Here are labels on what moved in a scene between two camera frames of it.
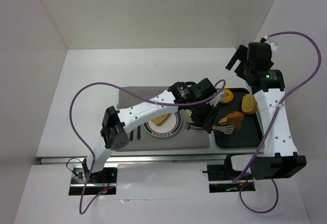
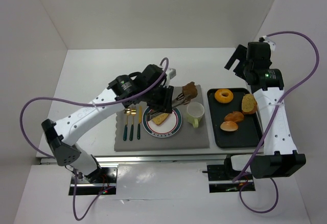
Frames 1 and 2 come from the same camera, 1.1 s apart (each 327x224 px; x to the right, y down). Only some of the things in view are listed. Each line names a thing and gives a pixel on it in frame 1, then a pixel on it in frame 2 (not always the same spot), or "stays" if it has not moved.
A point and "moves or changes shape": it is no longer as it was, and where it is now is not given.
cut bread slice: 159,120 stays
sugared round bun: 223,121 -> 229,126
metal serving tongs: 227,129 moves or changes shape
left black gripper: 204,118 -> 166,99
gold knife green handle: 138,132 stays
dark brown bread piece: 235,118 moves or changes shape
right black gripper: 240,62 stays
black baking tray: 250,135 stays
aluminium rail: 136,159 stays
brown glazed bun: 236,114 stays
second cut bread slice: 249,104 stays
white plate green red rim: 171,126 stays
